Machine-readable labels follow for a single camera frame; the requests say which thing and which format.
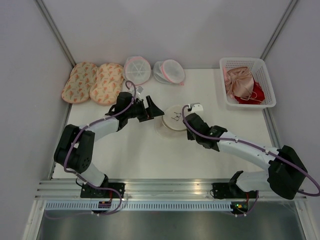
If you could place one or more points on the white slotted cable duct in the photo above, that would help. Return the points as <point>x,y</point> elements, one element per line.
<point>225,206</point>

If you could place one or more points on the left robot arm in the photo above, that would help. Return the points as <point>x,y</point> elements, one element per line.
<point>74,151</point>

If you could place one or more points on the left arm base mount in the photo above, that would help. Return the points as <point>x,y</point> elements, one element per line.
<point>88,192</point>

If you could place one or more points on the white plastic basket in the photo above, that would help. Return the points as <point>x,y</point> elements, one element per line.
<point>260,74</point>

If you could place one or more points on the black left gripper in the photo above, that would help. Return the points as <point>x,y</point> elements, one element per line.
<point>149,113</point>

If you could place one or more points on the pink trimmed mesh bag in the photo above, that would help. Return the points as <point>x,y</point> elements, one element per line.
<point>169,72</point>
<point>137,70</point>

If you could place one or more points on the floral bra pad right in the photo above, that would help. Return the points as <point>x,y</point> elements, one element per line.
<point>108,85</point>

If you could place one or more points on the right aluminium corner post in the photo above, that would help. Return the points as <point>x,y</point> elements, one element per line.
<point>279,28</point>

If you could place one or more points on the floral bra pad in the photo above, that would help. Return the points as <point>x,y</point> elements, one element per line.
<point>81,79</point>
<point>108,85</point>

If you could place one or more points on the pink satin bra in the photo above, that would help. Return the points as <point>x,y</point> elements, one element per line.
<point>238,82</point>

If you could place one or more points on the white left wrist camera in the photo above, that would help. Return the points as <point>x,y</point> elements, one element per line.
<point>139,91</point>

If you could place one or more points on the pink trimmed mesh bag right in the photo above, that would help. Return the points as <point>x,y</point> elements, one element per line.
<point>169,72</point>

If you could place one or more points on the aluminium corner post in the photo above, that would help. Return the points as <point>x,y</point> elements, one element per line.
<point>279,28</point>
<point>43,9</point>

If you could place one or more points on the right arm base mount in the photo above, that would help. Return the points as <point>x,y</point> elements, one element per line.
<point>222,190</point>

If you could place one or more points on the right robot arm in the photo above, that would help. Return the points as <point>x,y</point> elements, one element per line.
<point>282,170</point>

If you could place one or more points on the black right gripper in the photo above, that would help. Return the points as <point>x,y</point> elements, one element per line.
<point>189,136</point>

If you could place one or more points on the cream mesh laundry bag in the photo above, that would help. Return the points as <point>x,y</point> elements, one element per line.
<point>170,125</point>

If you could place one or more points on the aluminium front rail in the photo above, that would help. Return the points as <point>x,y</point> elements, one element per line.
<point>135,189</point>

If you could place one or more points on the floral bra pad left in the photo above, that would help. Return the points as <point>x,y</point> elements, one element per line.
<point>81,79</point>

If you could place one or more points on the left aluminium corner post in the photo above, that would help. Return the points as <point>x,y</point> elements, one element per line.
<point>43,9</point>

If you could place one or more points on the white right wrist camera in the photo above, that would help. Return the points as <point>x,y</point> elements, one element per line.
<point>195,108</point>

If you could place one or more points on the red bra in basket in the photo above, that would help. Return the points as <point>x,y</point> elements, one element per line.
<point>256,98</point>

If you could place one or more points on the pink trimmed mesh bag left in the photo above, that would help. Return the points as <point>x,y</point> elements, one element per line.
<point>137,70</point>

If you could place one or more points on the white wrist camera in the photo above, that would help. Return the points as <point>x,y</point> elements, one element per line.
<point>195,108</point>
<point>139,91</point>

